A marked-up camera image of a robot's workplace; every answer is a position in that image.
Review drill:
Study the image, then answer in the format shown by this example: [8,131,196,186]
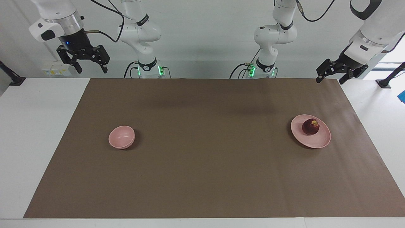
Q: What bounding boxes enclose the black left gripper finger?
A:
[316,59,339,84]
[339,70,358,85]

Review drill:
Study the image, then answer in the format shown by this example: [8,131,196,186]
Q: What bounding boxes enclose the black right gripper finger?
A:
[93,45,111,74]
[56,46,84,74]

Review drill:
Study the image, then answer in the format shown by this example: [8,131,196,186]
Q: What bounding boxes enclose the red apple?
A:
[302,118,320,136]

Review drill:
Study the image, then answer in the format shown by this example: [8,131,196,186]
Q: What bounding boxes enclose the pink plate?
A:
[291,114,331,149]

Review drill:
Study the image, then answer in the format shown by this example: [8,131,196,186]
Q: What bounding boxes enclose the pink bowl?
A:
[109,126,135,149]

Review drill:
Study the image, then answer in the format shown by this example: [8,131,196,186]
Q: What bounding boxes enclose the black clamp stand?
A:
[376,62,405,88]
[0,61,26,86]

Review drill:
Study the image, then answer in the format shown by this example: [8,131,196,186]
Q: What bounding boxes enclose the brown paper mat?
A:
[24,78,405,218]

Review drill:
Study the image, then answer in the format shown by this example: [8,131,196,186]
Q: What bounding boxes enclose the white wall socket box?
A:
[42,61,72,76]

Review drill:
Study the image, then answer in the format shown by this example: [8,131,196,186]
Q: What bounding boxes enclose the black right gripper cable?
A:
[84,0,125,43]

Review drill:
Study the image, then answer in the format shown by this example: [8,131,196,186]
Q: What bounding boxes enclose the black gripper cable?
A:
[296,0,336,22]
[84,0,125,43]

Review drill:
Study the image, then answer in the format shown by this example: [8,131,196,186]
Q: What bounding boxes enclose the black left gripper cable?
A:
[296,0,336,22]

